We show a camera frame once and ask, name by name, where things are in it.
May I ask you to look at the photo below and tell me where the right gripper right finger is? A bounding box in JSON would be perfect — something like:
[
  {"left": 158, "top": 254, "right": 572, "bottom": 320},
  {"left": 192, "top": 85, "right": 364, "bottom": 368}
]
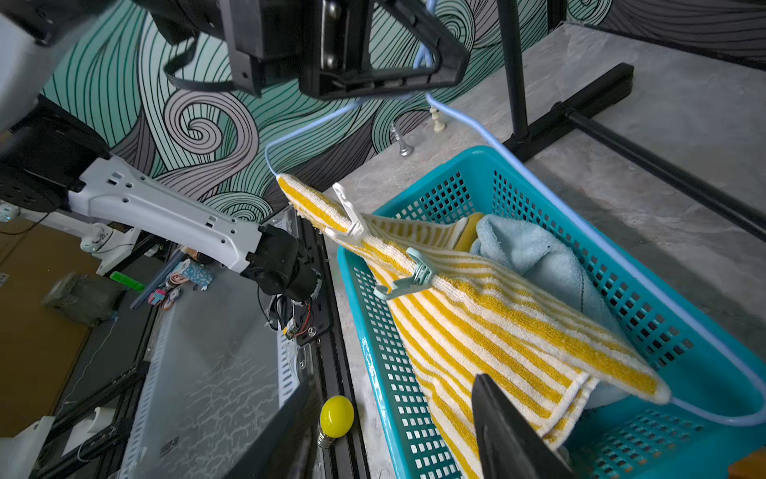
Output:
[{"left": 472, "top": 374, "right": 574, "bottom": 478}]

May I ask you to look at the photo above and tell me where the silver chess piece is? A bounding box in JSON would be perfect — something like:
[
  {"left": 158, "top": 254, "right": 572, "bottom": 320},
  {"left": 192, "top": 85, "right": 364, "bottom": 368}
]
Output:
[{"left": 390, "top": 122, "right": 414, "bottom": 158}]

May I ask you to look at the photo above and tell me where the yellow plastic tray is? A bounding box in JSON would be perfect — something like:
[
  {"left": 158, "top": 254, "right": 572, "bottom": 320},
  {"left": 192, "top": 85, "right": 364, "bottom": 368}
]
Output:
[{"left": 728, "top": 447, "right": 766, "bottom": 479}]

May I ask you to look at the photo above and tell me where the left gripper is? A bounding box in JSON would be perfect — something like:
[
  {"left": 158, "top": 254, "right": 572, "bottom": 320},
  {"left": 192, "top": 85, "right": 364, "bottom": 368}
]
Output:
[{"left": 137, "top": 1, "right": 469, "bottom": 101}]

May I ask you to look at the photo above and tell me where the black clothes rack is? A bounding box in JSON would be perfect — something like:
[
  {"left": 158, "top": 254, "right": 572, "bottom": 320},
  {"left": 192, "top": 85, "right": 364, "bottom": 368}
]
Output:
[{"left": 495, "top": 0, "right": 766, "bottom": 243}]

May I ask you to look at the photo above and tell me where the green clothespin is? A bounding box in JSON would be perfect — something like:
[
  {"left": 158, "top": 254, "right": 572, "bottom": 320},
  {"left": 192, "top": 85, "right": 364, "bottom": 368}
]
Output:
[{"left": 374, "top": 247, "right": 437, "bottom": 301}]

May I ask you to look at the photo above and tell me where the yellow striped towel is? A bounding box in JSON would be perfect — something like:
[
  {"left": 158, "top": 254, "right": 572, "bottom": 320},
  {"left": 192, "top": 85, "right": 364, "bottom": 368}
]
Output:
[{"left": 276, "top": 174, "right": 671, "bottom": 478}]

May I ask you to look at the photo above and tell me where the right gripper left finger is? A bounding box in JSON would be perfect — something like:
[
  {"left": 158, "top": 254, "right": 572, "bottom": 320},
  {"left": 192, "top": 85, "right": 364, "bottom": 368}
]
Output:
[{"left": 225, "top": 374, "right": 320, "bottom": 478}]

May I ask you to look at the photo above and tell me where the white chess pawn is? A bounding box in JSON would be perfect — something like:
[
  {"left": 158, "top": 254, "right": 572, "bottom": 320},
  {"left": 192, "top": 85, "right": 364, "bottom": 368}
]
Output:
[{"left": 430, "top": 107, "right": 447, "bottom": 134}]

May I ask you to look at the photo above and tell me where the blue wire hanger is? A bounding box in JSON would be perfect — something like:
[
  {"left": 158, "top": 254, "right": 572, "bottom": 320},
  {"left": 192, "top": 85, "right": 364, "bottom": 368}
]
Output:
[{"left": 264, "top": 0, "right": 766, "bottom": 427}]

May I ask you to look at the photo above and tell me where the white clothespin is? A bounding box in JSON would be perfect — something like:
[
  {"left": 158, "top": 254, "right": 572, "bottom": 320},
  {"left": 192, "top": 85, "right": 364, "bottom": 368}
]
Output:
[{"left": 325, "top": 183, "right": 369, "bottom": 247}]

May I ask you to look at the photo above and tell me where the yellow light bulb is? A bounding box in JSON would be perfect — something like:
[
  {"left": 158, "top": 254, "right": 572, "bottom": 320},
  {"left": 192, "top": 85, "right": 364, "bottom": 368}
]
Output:
[{"left": 317, "top": 395, "right": 355, "bottom": 449}]

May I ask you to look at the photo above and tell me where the teal perforated plastic basket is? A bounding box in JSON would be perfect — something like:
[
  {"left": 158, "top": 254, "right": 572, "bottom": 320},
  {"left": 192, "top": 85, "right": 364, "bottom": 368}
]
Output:
[{"left": 338, "top": 147, "right": 765, "bottom": 478}]

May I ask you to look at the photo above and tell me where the light blue towel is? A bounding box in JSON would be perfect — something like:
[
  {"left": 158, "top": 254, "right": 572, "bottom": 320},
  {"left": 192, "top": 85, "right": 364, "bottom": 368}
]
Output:
[{"left": 469, "top": 214, "right": 632, "bottom": 411}]

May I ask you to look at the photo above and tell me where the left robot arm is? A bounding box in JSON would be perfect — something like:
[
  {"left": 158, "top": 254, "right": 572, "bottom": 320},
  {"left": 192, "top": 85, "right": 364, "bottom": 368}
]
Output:
[{"left": 1, "top": 1, "right": 469, "bottom": 303}]

